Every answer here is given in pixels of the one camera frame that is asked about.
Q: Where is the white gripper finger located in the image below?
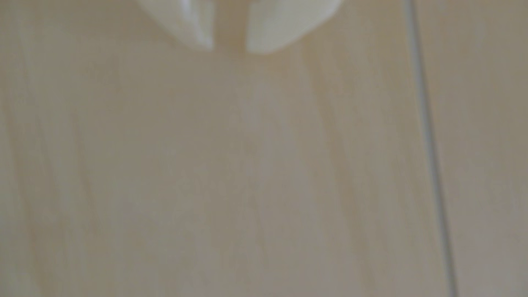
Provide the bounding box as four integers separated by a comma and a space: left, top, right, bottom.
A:
246, 0, 344, 55
135, 0, 216, 50

